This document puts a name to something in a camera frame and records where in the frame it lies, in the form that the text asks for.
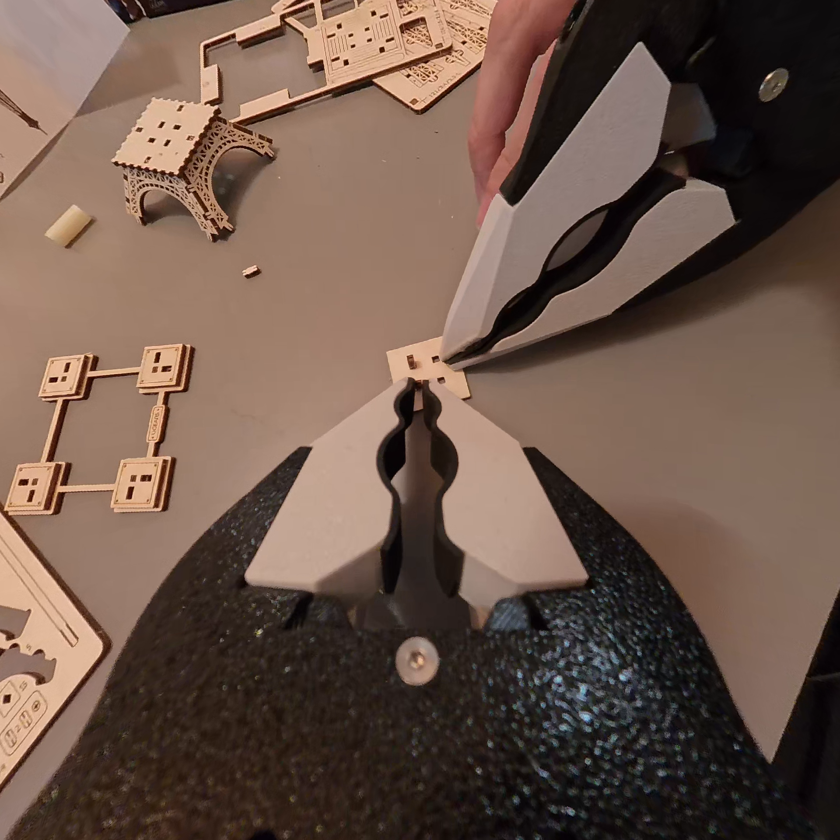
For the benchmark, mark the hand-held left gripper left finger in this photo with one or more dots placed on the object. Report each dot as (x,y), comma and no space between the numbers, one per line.
(328,518)

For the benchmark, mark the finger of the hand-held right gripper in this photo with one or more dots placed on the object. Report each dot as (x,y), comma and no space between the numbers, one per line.
(564,170)
(643,269)

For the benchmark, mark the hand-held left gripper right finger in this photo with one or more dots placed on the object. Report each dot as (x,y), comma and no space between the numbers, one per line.
(512,518)

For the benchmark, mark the small square wooden plate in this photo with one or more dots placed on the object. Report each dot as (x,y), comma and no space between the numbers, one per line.
(401,369)

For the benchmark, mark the grey desk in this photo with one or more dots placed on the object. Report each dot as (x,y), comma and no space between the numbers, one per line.
(328,275)

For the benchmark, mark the person's right hand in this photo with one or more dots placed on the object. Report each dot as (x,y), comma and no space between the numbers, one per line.
(512,98)

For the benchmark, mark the wooden parts sheet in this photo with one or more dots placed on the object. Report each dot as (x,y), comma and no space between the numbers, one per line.
(433,92)

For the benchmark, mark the wooden arch cutout sheet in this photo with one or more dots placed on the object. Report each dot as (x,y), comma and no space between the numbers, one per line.
(79,663)

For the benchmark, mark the pale wax block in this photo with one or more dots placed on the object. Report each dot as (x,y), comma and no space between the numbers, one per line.
(67,226)

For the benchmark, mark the wooden tower base model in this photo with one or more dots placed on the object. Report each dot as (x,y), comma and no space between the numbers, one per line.
(167,131)

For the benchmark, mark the purple puzzle box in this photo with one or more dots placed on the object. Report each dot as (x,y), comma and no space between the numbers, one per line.
(170,8)

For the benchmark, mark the paper instruction sheet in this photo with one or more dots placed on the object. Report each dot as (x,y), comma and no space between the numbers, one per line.
(52,65)

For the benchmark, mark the wooden four-square frame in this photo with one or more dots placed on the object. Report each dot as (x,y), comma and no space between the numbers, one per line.
(180,384)

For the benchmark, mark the wooden cutout frame sheet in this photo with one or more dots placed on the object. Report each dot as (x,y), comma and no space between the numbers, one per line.
(210,82)

